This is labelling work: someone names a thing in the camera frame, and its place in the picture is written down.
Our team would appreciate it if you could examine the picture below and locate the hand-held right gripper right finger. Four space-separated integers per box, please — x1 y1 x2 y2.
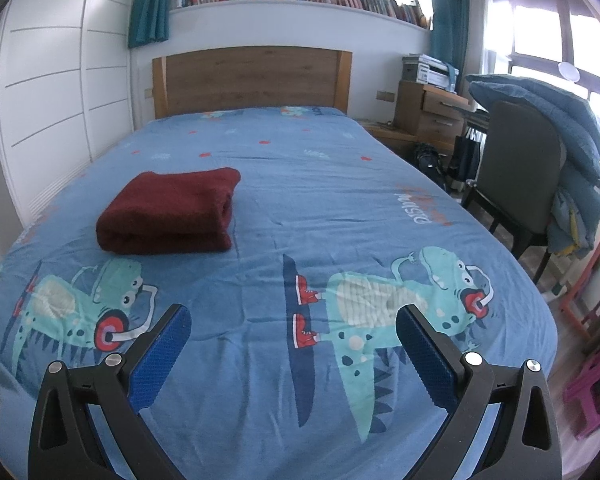
396 304 563 480

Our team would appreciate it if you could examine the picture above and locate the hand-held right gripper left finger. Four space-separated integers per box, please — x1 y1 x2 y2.
27 304 193 480

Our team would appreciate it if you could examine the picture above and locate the maroon knit sweater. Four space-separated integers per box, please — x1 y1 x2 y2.
96 167 242 256

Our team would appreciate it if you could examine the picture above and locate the pink plastic stool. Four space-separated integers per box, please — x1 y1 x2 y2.
562 350 600 441

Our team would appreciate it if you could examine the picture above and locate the black bag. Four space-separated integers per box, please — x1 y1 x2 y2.
412 142 451 191

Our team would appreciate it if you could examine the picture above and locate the dark shopping bag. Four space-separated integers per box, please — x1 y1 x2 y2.
447 127 486 183

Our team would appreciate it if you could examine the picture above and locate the blue dinosaur print bedsheet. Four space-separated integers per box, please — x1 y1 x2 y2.
0 105 558 480

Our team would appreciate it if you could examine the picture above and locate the wooden drawer cabinet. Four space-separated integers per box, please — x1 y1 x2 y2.
395 80 473 153

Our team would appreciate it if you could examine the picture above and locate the grey chair with blue jacket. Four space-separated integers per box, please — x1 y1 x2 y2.
466 74 600 261

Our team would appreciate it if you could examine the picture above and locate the white printer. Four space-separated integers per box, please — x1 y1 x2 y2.
401 54 460 92

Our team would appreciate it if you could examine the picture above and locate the wooden headboard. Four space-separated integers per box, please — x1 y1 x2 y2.
151 46 353 121

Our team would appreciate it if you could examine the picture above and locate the white wardrobe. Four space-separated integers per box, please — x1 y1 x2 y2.
0 0 141 231

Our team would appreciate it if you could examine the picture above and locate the teal curtain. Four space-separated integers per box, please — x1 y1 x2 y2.
127 0 173 50
428 0 473 96

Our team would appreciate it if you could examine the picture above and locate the dark framed window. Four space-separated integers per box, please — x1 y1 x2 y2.
490 0 600 116

